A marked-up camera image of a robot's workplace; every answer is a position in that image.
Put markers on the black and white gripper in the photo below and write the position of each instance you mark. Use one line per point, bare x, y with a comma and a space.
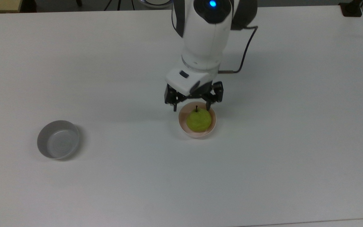
187, 80

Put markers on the green pear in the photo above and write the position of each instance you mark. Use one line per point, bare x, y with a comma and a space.
198, 121

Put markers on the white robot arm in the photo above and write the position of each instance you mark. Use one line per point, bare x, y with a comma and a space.
207, 31

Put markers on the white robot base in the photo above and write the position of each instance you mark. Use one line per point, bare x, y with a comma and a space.
154, 2

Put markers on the pink bowl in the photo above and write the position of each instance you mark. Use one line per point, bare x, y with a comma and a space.
197, 134

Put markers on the grey bowl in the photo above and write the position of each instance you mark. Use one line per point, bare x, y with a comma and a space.
58, 139

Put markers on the black tripod legs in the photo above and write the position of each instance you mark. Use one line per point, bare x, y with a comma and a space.
118, 4

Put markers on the black table clamp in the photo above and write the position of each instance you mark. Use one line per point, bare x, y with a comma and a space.
351, 8

